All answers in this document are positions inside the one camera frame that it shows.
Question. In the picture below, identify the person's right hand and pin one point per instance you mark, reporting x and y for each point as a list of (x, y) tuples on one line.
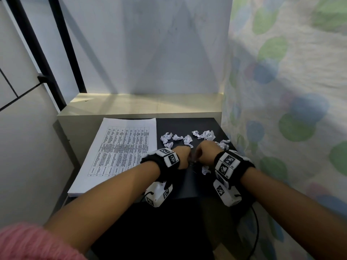
[(208, 152)]

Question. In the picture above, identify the person's left hand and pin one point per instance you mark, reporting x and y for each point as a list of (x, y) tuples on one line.
[(183, 157)]

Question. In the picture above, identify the person's left fingers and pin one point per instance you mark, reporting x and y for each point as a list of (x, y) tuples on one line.
[(189, 159)]

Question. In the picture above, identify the person's right fingers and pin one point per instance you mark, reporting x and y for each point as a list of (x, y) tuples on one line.
[(197, 157)]

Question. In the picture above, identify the person's left forearm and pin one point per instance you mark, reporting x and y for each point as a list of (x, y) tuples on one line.
[(108, 197)]

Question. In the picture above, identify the person's right forearm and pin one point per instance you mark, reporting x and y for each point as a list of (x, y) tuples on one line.
[(292, 211)]

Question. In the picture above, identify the pile of crumpled paper balls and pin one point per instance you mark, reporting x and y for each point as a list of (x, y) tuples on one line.
[(208, 135)]

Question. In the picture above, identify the stack of printed paper sheets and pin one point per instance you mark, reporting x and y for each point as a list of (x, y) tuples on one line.
[(119, 154)]

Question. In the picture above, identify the beige wooden ledge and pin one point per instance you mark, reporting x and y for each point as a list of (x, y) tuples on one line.
[(141, 105)]

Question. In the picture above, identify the dotted pastel fabric sheet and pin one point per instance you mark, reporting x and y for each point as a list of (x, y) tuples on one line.
[(287, 105)]

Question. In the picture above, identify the pink fuzzy sleeve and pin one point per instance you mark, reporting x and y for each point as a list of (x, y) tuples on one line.
[(35, 243)]

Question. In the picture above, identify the white wrist camera with markers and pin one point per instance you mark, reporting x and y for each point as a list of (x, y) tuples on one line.
[(227, 165), (165, 159)]

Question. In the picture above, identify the black metal frame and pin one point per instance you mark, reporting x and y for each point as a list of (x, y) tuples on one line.
[(40, 64)]

